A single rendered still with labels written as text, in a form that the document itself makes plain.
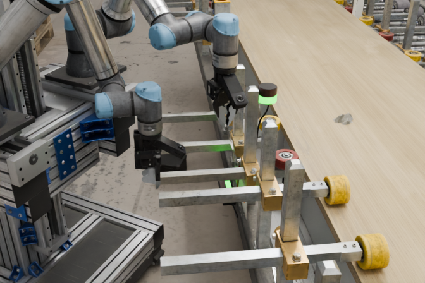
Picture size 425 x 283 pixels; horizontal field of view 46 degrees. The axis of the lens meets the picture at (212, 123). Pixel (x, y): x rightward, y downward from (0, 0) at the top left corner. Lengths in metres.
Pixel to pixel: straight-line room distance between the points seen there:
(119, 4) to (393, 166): 1.09
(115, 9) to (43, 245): 0.98
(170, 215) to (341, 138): 1.34
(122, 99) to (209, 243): 1.36
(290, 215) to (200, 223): 1.65
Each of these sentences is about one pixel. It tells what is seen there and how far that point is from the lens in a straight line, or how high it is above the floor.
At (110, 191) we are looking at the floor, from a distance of 3.07.
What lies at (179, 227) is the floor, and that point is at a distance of 2.74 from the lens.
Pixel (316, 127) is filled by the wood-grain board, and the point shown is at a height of 0.90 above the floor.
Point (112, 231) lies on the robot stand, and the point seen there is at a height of 0.21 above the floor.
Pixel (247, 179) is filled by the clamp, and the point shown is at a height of 0.86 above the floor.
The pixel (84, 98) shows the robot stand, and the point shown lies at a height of 0.95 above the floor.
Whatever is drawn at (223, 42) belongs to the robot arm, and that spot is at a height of 1.30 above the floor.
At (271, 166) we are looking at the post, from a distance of 1.37.
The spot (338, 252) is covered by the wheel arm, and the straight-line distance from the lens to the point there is 1.21.
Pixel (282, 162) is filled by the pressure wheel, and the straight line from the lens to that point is 1.61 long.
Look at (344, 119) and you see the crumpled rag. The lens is 1.89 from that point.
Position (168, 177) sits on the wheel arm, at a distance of 1.60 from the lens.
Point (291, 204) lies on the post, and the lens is 1.13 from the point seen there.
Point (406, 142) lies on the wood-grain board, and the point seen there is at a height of 0.90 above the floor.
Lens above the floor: 1.75
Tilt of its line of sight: 28 degrees down
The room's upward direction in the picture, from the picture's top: straight up
